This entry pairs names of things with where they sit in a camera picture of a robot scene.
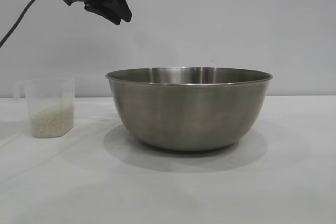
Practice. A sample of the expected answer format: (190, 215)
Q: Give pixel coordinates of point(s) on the stainless steel mixing bowl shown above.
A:
(189, 111)

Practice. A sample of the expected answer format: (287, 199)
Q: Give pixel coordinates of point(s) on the white tablecloth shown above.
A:
(157, 187)

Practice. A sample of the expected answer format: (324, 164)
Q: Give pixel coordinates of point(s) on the white rice grains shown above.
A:
(51, 123)

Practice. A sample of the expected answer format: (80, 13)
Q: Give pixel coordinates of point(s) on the clear plastic measuring cup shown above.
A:
(50, 93)

